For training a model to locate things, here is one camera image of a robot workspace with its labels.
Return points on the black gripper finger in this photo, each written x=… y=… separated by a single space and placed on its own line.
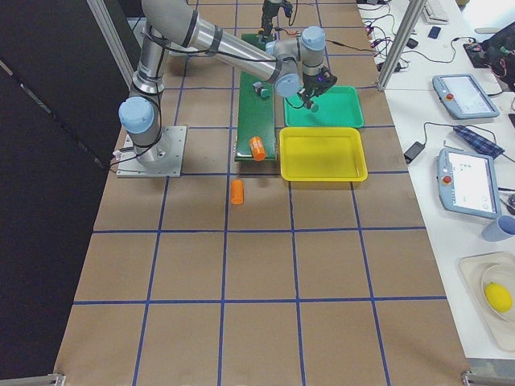
x=307 y=101

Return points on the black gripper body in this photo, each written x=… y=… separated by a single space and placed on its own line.
x=311 y=85
x=266 y=20

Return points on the yellow push button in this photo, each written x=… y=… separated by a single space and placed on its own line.
x=262 y=37

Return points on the labelled orange cylinder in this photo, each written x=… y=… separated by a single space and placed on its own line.
x=257 y=149

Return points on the plain orange cylinder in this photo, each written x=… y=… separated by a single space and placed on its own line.
x=237 y=192

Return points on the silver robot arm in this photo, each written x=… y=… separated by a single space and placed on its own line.
x=270 y=10
x=294 y=67

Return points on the green plastic tray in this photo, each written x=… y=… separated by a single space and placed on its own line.
x=339 y=106

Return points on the yellow plastic tray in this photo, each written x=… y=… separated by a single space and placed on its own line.
x=322 y=154

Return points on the green conveyor belt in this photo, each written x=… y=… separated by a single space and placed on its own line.
x=255 y=118

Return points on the black power adapter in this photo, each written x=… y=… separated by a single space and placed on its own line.
x=413 y=152

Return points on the far teach pendant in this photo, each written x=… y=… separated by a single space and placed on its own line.
x=463 y=97

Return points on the teach pendant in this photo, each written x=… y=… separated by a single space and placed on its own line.
x=463 y=97
x=467 y=183

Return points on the near teach pendant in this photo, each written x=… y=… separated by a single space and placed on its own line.
x=467 y=183

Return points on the blue plaid cloth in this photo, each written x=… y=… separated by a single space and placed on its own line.
x=479 y=143

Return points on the blue cup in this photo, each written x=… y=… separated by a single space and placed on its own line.
x=500 y=229

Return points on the beige tray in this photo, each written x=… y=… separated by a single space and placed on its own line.
x=489 y=279

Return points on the yellow lemon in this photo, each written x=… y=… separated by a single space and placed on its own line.
x=498 y=297

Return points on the aluminium frame post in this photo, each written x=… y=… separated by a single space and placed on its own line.
x=409 y=19

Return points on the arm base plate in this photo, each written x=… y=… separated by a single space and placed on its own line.
x=162 y=160

